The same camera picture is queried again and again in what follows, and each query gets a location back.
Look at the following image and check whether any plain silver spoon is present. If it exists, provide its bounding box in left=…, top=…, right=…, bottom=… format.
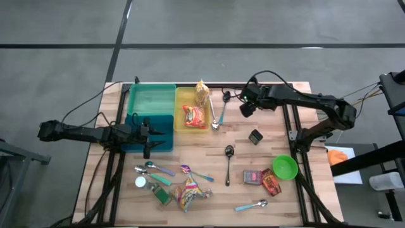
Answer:
left=208, top=96, right=220, bottom=131

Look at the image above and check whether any dark green tea box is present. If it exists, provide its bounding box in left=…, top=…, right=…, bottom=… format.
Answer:
left=248, top=129, right=264, bottom=146

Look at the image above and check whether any orange foil snack packet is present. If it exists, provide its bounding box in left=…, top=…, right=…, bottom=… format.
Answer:
left=261, top=168, right=282, bottom=197

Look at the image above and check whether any black spoon with blue handle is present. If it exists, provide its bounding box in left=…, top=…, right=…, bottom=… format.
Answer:
left=218, top=91, right=232, bottom=125

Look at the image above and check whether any yellow and grey cable bundle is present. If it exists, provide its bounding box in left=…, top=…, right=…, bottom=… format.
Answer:
left=341, top=82, right=380, bottom=107

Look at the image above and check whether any silver spoon with light-blue handle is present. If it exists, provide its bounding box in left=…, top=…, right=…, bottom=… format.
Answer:
left=234, top=199, right=268, bottom=212

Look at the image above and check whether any dark blue plastic bin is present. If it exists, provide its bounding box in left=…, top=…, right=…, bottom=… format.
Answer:
left=121, top=113, right=174, bottom=153

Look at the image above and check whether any green-lidded herb spice jar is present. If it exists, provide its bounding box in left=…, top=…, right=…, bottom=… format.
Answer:
left=146, top=182, right=172, bottom=206

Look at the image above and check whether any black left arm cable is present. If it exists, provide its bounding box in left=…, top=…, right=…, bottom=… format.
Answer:
left=61, top=81, right=124, bottom=127

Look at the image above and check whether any orange roast beef ramen packet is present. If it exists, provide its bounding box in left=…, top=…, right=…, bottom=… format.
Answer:
left=182, top=105, right=206, bottom=129

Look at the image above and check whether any black equipment stand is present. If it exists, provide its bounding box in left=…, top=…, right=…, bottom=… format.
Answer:
left=330, top=70, right=405, bottom=178

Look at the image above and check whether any iridescent rainbow spoon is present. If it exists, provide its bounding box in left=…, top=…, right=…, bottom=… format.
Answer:
left=180, top=164, right=215, bottom=183

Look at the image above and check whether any rectangular metal spice tin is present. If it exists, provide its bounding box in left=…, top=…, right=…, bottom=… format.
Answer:
left=242, top=169, right=263, bottom=186

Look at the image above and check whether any white paper sheet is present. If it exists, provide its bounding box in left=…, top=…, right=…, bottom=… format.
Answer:
left=325, top=145, right=363, bottom=185

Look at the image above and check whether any grey metal side table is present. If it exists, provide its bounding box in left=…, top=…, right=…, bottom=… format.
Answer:
left=0, top=138, right=51, bottom=222

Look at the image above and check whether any green plastic bowl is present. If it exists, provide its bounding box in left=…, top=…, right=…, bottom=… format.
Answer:
left=272, top=154, right=299, bottom=181

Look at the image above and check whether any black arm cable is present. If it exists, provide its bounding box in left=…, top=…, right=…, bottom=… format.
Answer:
left=61, top=81, right=124, bottom=127
left=249, top=70, right=297, bottom=92

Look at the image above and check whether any orange cloth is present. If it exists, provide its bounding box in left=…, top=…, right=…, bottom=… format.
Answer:
left=327, top=149, right=348, bottom=166

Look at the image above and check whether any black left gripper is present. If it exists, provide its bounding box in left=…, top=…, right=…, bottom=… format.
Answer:
left=130, top=117, right=167, bottom=159

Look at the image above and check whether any teal plastic bin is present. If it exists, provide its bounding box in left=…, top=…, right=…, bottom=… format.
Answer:
left=127, top=84, right=177, bottom=117

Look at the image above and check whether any white plastic container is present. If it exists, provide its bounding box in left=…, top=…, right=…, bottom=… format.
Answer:
left=368, top=172, right=405, bottom=192

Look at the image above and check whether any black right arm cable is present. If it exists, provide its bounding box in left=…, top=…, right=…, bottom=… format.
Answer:
left=249, top=70, right=297, bottom=92

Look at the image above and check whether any yellow chicken ramen packet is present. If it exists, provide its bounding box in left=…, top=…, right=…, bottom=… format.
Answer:
left=194, top=79, right=210, bottom=108

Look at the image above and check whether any all-black metal spoon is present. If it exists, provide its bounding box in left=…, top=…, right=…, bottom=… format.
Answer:
left=224, top=144, right=235, bottom=187

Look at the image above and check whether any blue-striped low-sodium ramen packet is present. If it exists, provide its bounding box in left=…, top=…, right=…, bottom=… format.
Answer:
left=170, top=173, right=213, bottom=213

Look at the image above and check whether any translucent yellow plastic bin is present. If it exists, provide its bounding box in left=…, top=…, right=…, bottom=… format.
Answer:
left=173, top=87, right=212, bottom=133

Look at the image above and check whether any spoon with teal handle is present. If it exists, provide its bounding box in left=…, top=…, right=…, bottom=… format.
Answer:
left=134, top=165, right=172, bottom=187

